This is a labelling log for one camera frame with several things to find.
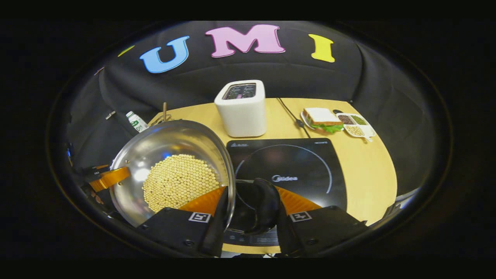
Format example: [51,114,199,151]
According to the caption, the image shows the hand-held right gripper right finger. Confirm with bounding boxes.
[273,186,369,257]

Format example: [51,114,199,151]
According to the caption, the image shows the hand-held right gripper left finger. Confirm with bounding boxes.
[136,186,230,258]

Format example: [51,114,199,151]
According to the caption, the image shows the pile of yellow soybeans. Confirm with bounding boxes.
[142,154,222,213]

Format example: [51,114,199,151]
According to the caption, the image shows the steel pot with black handles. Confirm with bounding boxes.
[109,119,282,235]

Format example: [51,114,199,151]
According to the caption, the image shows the black induction cooktop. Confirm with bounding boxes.
[223,138,348,247]

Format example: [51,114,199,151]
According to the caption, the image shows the white bottle with green label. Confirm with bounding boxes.
[126,111,149,133]

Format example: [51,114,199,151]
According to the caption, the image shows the white toaster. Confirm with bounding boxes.
[214,80,267,138]

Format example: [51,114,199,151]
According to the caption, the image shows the sandwich with lettuce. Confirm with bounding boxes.
[302,108,344,134]

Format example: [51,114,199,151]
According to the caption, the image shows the white divided dish of beans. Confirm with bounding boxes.
[336,112,376,143]

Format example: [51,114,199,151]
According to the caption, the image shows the wire mesh basket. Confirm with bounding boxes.
[149,114,176,127]

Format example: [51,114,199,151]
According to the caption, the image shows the black power cable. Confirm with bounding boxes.
[276,98,312,139]

